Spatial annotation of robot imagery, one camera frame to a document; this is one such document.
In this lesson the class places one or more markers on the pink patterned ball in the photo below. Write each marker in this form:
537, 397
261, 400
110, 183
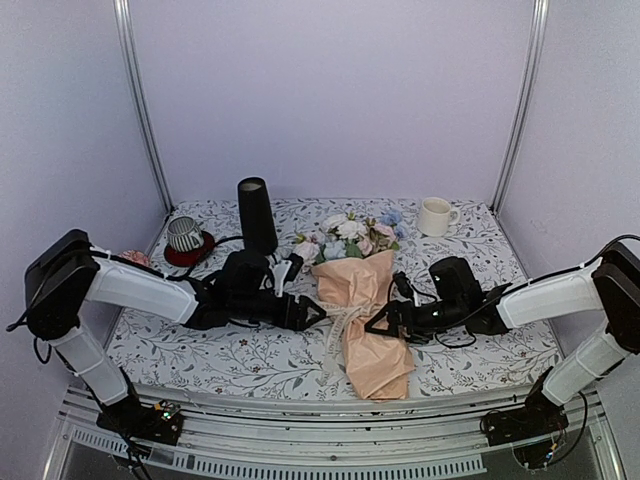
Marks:
136, 257

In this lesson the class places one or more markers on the left aluminium frame post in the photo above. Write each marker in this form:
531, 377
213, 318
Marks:
125, 30

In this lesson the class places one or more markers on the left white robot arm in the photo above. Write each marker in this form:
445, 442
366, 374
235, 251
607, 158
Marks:
72, 273

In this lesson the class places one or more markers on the cream printed ribbon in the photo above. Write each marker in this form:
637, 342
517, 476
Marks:
340, 317

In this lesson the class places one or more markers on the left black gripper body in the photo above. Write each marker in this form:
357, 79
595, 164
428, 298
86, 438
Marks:
245, 307

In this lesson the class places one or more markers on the peach paper flower bouquet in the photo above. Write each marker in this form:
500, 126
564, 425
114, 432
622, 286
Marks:
352, 261

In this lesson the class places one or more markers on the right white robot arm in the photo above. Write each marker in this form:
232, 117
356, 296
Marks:
605, 286

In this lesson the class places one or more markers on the aluminium frame post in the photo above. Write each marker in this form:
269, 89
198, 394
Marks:
125, 30
532, 62

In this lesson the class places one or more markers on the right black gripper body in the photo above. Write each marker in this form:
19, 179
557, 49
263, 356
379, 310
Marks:
422, 328

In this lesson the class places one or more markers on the black cylindrical vase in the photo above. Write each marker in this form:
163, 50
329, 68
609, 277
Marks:
256, 217

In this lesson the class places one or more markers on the aluminium front rail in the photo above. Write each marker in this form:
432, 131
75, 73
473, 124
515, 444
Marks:
231, 437

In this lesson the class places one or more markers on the red round coaster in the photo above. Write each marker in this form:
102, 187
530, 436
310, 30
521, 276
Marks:
189, 258

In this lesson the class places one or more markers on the cream ceramic mug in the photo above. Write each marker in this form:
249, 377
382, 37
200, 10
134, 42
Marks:
436, 216

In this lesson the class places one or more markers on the right aluminium frame post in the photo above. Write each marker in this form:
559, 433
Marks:
532, 62

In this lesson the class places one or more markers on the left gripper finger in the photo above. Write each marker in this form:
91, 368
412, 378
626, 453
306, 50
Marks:
303, 324
308, 308

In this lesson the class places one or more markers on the striped black white cup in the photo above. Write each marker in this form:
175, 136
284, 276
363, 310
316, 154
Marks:
184, 234

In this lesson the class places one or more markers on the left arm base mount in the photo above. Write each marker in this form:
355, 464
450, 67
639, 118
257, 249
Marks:
160, 423

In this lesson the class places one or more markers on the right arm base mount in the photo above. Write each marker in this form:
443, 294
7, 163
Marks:
541, 430

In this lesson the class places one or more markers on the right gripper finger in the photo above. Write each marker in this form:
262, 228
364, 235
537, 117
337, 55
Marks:
384, 328
389, 316

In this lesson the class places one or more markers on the floral patterned tablecloth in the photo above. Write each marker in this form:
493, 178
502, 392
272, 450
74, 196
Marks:
269, 362

